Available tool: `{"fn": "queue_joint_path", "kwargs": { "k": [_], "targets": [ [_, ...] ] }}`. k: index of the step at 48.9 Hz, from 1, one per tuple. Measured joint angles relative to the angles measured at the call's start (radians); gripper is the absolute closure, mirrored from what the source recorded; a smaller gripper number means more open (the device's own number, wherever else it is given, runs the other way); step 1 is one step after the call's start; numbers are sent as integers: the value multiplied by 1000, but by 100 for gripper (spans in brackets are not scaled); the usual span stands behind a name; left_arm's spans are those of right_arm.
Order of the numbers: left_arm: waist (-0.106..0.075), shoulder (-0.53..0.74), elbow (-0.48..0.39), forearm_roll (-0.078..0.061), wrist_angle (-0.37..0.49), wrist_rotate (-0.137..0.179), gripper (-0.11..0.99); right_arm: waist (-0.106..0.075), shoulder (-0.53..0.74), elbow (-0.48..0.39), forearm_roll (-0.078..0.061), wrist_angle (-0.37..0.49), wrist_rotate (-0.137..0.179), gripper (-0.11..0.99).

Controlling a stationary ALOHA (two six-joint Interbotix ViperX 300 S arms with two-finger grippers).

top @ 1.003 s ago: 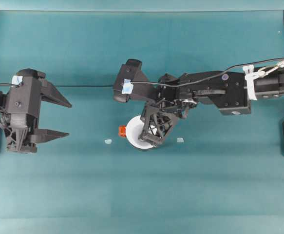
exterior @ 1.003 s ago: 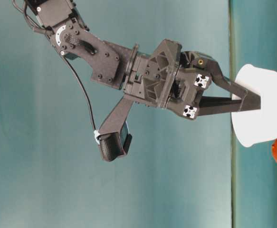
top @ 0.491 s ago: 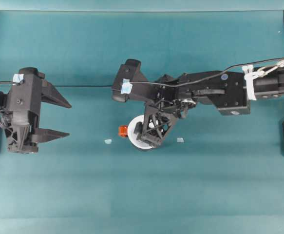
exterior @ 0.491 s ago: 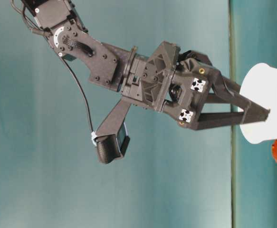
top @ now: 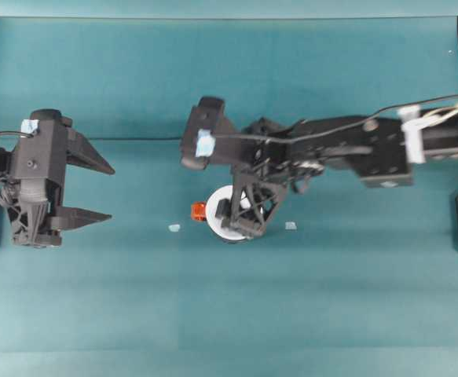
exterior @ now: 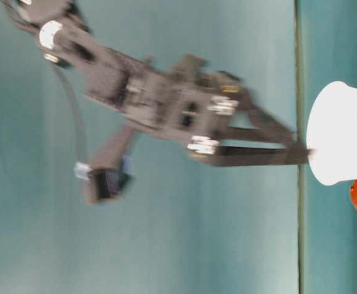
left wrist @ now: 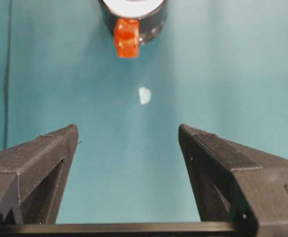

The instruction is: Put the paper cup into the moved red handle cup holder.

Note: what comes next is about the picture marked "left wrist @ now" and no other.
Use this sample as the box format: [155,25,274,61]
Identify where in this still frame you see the black red-handled cup holder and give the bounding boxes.
[98,0,169,59]

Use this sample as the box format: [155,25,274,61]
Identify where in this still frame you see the blue-green table cloth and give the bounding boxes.
[0,0,288,225]

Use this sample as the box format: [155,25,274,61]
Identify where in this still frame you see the white paper scrap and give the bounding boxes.
[138,86,152,106]

